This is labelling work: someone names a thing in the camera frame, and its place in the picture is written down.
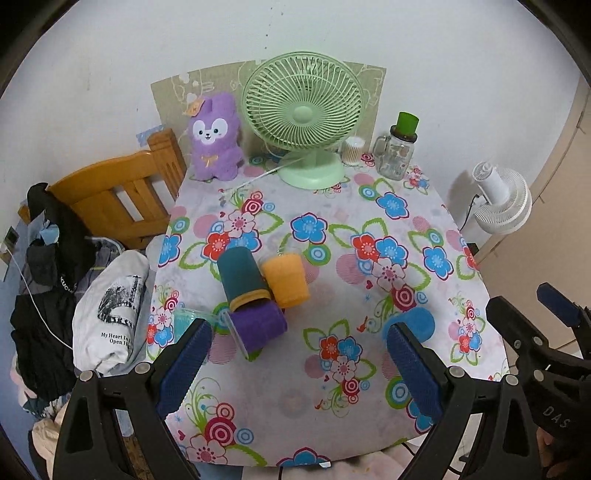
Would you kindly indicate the floral tablecloth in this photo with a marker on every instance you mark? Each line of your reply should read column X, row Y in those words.
column 295, row 383

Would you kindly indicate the pile of dark clothes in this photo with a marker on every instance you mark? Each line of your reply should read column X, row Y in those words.
column 46, row 323

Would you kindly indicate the light teal cup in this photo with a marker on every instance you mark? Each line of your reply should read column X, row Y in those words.
column 184, row 321

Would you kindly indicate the white printed shirt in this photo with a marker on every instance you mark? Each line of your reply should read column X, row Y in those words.
column 111, row 304

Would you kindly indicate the person's right hand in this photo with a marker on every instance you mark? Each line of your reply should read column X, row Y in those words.
column 547, row 454

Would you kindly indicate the green desk fan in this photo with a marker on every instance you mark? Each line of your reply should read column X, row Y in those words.
column 302, row 113

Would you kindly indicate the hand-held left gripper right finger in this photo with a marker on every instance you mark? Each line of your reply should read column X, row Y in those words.
column 413, row 369

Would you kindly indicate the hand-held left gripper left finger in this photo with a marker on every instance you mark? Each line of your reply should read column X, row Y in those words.
column 184, row 364

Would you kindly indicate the white fan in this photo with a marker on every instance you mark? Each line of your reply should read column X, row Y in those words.
column 503, row 203

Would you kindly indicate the orange cup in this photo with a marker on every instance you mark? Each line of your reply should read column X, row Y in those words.
column 286, row 281

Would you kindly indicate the cotton swab container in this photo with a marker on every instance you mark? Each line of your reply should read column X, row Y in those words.
column 352, row 151

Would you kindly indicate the purple plush toy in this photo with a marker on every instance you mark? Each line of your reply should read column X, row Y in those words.
column 213, row 138

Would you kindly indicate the purple cup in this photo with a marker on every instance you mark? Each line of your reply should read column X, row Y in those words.
column 261, row 323

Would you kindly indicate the dark teal cup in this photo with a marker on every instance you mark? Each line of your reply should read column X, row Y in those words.
column 240, row 272

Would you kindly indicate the wall outlet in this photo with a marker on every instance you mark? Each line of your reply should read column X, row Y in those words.
column 10, row 240

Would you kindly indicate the grey plaid cloth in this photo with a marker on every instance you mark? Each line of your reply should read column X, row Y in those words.
column 104, row 258

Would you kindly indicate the yellow cup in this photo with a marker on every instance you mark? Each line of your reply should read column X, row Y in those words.
column 251, row 299

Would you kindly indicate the blue cup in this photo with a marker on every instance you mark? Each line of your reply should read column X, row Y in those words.
column 420, row 323

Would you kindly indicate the glass mug with green lid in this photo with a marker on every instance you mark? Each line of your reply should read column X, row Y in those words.
column 397, row 152

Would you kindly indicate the wooden chair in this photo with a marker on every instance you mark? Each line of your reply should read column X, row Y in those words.
column 115, row 175

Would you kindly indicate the blue paper sheet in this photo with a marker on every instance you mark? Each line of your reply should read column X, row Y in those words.
column 148, row 134

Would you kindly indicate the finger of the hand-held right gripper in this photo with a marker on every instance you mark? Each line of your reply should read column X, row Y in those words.
column 563, row 307
column 512, row 323

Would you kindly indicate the pale cloth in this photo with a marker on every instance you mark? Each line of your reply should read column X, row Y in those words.
column 41, row 438

